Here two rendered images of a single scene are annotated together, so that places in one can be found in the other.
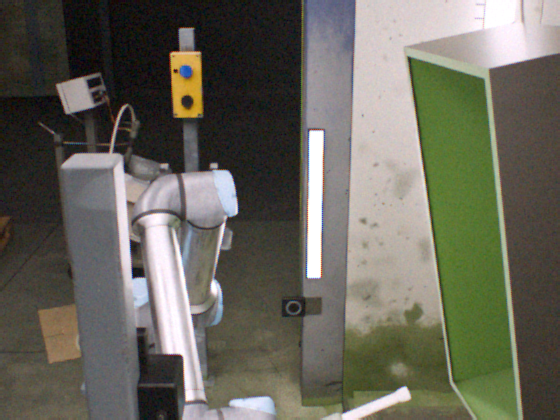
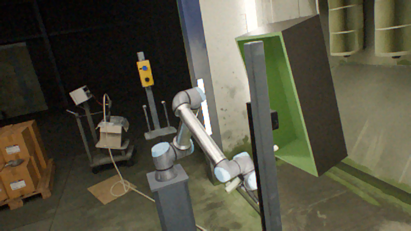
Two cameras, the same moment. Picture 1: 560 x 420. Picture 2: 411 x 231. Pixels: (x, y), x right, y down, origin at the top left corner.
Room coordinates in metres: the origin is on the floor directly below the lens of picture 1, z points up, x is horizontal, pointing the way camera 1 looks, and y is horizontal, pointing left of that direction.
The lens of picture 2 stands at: (-0.22, 0.60, 1.68)
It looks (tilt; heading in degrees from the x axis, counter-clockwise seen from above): 16 degrees down; 345
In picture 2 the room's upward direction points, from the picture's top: 10 degrees counter-clockwise
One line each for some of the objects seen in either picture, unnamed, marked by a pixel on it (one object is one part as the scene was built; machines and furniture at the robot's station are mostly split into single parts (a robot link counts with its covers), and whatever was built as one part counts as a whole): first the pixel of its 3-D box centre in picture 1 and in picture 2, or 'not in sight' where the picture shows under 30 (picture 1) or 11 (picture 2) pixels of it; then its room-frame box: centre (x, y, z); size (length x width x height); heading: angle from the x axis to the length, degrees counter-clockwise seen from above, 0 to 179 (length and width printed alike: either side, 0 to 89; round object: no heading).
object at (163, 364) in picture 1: (144, 393); (263, 120); (0.65, 0.16, 1.35); 0.09 x 0.07 x 0.07; 91
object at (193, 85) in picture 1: (187, 84); (145, 73); (2.69, 0.38, 1.42); 0.12 x 0.06 x 0.26; 91
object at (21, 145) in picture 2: not in sight; (17, 143); (4.05, 2.24, 0.69); 0.38 x 0.29 x 0.36; 3
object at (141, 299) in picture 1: (138, 310); (162, 154); (1.86, 0.45, 0.83); 0.17 x 0.15 x 0.18; 107
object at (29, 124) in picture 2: not in sight; (26, 135); (4.46, 2.24, 0.69); 0.38 x 0.29 x 0.36; 7
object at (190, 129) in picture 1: (194, 219); (156, 126); (2.75, 0.39, 0.82); 0.06 x 0.06 x 1.64; 1
